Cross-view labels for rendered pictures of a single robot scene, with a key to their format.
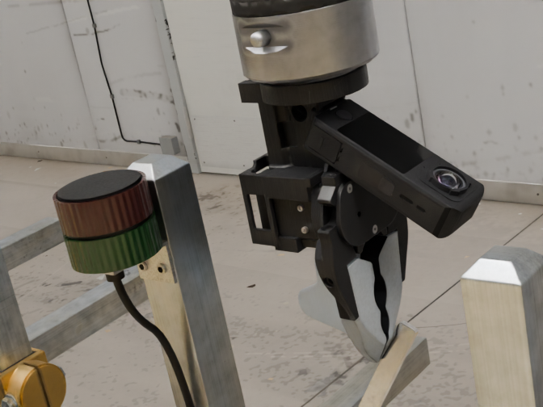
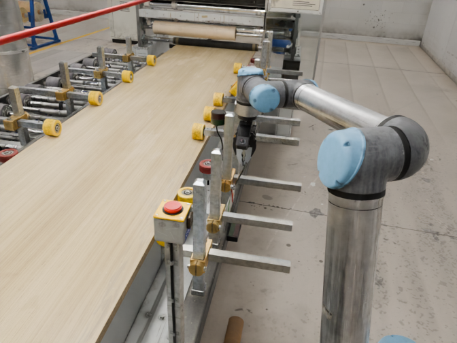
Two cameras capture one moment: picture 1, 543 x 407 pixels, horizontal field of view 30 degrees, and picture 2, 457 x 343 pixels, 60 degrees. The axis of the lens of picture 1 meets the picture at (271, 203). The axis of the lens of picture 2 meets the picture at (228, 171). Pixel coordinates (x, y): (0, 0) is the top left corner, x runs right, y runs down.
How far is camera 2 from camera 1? 1.23 m
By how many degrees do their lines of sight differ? 52
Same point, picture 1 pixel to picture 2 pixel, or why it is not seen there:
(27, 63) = not seen: outside the picture
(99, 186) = (217, 111)
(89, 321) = (260, 139)
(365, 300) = (239, 153)
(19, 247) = (286, 121)
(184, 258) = (226, 130)
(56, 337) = not seen: hidden behind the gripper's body
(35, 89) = not seen: outside the picture
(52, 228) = (296, 122)
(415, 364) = (294, 188)
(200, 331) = (226, 142)
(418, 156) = (245, 135)
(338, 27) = (241, 109)
